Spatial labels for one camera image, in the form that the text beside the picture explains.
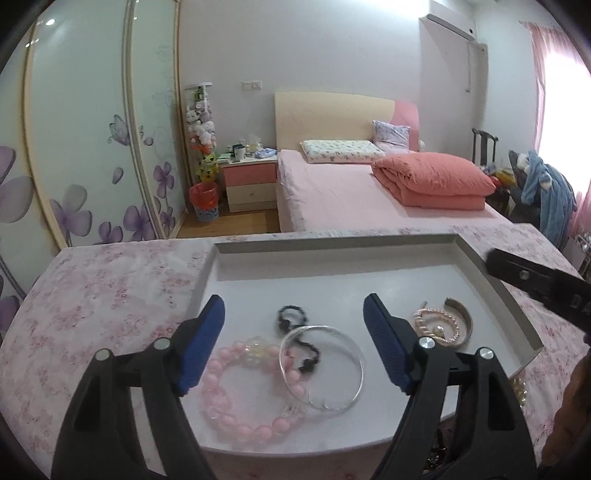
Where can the pink curtain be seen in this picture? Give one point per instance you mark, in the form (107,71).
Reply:
(561,92)

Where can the thin silver bangle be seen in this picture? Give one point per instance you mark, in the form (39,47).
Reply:
(323,407)

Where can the white patterned pillow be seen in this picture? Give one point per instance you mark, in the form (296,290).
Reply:
(341,151)

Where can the purple patterned pillow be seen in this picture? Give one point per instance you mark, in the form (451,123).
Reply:
(392,134)

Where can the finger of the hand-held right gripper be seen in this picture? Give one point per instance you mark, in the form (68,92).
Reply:
(540,281)

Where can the grey cardboard tray box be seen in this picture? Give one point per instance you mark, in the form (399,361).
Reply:
(346,286)

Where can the dark wooden chair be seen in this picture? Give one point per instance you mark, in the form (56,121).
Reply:
(482,147)

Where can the white air conditioner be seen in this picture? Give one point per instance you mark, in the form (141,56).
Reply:
(450,21)

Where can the trash basket with red bag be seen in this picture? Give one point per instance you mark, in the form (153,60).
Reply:
(204,201)

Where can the person's right forearm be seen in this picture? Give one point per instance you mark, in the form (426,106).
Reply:
(570,406)

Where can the wide metal bangle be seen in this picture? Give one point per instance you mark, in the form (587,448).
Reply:
(464,310)

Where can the bed with cream headboard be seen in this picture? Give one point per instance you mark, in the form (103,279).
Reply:
(332,194)

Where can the black office chair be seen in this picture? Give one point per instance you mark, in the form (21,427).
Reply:
(524,210)

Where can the white wall socket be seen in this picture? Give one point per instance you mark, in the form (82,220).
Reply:
(252,85)

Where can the hanging plush toy rack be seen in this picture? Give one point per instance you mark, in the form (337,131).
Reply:
(202,129)

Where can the folded pink quilt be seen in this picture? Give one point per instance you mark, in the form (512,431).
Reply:
(434,180)

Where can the white pipe cover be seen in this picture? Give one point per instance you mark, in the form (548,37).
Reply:
(478,64)

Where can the pink and cream nightstand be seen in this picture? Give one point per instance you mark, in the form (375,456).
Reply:
(251,184)

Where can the pile of colourful toys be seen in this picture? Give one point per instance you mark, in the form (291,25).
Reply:
(501,176)

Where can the blue fleece robe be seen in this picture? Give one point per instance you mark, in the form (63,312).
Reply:
(554,203)

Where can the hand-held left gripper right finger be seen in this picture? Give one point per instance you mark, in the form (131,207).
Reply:
(385,346)

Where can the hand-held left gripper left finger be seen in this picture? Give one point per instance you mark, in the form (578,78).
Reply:
(203,346)

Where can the floral sliding door wardrobe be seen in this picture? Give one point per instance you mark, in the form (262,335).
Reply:
(83,115)

